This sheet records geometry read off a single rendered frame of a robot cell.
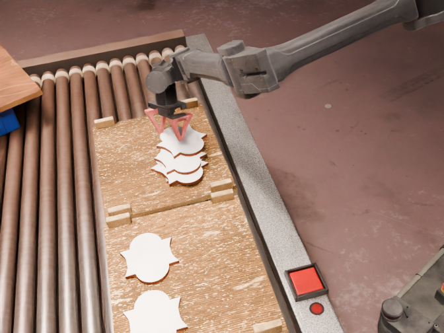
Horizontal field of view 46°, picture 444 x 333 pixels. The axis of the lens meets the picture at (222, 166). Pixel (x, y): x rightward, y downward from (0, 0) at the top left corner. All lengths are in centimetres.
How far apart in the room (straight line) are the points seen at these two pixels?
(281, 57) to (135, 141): 73
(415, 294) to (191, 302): 109
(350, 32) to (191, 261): 61
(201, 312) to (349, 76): 257
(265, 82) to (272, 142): 201
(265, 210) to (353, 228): 123
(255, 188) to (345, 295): 101
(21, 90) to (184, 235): 75
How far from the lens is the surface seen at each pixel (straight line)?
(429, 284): 210
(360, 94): 335
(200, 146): 145
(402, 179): 280
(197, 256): 124
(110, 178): 147
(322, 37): 100
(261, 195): 138
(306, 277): 120
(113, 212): 135
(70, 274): 131
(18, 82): 180
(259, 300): 116
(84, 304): 125
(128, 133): 161
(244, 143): 154
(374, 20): 104
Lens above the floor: 191
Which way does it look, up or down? 42 degrees down
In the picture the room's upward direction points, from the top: 6 degrees counter-clockwise
